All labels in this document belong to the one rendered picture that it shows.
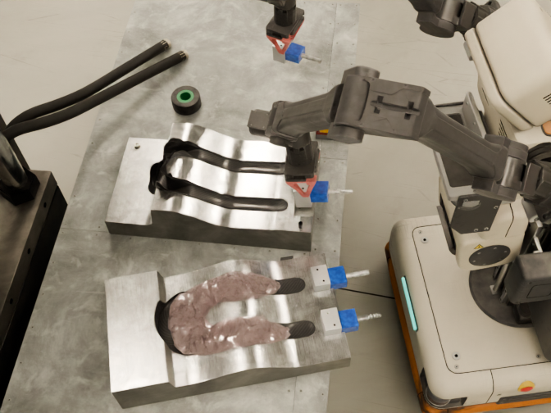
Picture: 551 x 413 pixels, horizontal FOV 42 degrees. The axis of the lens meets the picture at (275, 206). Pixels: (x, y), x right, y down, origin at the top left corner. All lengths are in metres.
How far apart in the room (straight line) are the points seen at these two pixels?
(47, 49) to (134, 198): 1.80
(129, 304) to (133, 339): 0.08
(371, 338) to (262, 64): 1.01
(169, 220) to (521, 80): 0.84
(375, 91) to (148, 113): 1.08
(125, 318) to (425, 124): 0.82
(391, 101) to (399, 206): 1.75
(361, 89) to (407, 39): 2.30
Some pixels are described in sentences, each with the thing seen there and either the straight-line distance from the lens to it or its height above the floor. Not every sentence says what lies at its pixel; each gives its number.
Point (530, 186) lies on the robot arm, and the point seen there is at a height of 1.24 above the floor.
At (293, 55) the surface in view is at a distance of 1.94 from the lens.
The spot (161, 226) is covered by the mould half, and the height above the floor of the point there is 0.86.
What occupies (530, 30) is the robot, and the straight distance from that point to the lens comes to 1.42.
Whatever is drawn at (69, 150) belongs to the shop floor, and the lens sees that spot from 3.08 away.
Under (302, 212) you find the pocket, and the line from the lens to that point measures 1.73.
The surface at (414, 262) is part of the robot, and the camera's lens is 2.35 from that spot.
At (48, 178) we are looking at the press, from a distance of 2.00.
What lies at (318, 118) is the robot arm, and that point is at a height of 1.42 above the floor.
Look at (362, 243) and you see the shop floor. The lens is 2.69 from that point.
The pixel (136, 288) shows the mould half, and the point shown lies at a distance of 1.62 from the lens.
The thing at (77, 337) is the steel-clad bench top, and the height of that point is 0.80.
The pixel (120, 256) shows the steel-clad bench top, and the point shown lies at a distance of 1.79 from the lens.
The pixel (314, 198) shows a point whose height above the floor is 0.96.
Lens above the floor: 2.32
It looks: 57 degrees down
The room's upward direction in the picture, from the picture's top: 4 degrees counter-clockwise
